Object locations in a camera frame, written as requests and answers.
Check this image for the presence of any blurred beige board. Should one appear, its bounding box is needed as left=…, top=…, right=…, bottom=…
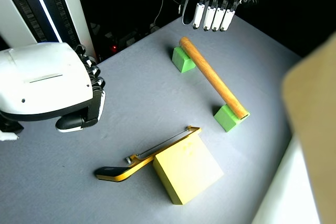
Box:
left=281, top=31, right=336, bottom=224

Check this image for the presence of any round wooden rod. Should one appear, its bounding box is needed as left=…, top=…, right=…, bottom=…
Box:
left=179, top=37, right=250, bottom=119

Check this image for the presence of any yellow hacksaw black handle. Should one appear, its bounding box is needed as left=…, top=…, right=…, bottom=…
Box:
left=94, top=125, right=202, bottom=183

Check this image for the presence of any white column with light strip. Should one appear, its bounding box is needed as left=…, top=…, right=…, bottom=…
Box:
left=0, top=0, right=97, bottom=61

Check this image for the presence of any yellow square block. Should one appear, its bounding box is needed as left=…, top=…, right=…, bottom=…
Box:
left=152, top=134, right=225, bottom=206

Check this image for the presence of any thin white cable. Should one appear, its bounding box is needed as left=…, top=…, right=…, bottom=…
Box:
left=149, top=0, right=184, bottom=32

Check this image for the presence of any green support block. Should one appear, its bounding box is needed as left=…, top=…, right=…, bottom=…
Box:
left=172, top=46, right=196, bottom=73
left=213, top=104, right=251, bottom=133

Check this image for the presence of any blurred white panel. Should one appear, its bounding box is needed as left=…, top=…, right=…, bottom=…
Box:
left=250, top=134, right=323, bottom=224

